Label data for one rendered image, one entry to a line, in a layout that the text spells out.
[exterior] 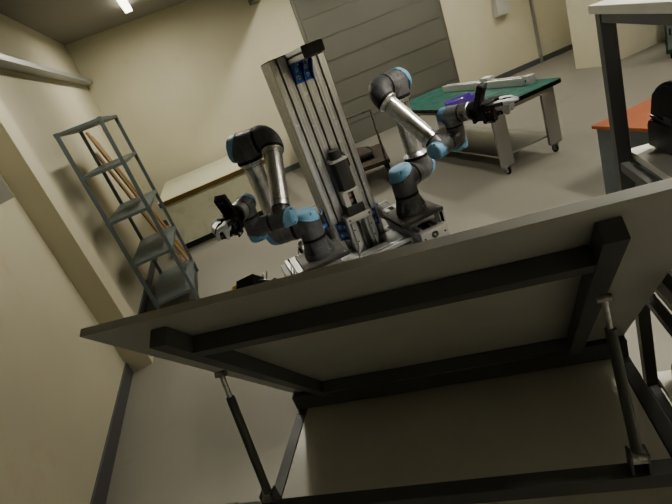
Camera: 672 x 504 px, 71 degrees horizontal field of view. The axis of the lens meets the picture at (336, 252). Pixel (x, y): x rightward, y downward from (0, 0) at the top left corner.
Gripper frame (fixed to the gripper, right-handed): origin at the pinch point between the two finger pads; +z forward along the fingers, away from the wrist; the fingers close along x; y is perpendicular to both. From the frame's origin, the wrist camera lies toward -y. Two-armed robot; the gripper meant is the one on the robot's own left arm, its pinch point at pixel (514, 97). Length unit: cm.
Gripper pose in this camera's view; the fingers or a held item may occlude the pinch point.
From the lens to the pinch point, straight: 200.1
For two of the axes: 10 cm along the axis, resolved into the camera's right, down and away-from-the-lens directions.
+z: 6.5, 0.7, -7.6
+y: 4.3, 7.9, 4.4
